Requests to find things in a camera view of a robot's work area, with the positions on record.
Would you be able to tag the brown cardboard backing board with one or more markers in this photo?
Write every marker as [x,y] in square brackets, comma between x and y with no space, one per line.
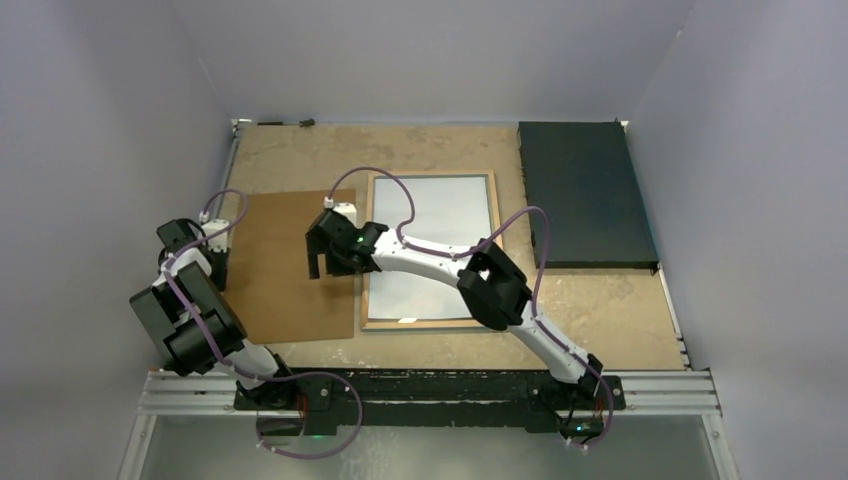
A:
[268,284]

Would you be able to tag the aluminium rail frame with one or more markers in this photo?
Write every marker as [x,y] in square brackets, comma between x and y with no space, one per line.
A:
[669,428]

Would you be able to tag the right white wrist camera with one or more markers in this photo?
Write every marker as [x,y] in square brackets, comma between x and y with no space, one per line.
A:
[346,209]

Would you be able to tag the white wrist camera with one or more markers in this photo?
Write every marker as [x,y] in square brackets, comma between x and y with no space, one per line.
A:
[215,232]
[346,209]

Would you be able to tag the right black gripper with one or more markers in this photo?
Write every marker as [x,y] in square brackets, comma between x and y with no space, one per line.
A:
[316,249]

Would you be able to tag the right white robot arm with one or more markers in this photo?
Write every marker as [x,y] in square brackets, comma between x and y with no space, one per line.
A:
[492,287]

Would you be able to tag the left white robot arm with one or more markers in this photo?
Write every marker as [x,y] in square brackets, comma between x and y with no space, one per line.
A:
[184,312]

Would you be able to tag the dark blue foam pad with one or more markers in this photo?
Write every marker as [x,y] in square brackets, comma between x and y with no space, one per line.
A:
[581,174]

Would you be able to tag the blue wooden picture frame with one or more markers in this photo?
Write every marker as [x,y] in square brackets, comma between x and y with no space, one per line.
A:
[437,324]

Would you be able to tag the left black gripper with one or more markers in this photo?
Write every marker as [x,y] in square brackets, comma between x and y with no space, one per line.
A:
[221,258]

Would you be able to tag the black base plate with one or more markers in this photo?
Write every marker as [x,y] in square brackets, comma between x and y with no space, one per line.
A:
[424,397]

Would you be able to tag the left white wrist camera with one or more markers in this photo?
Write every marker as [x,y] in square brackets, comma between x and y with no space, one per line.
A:
[215,232]

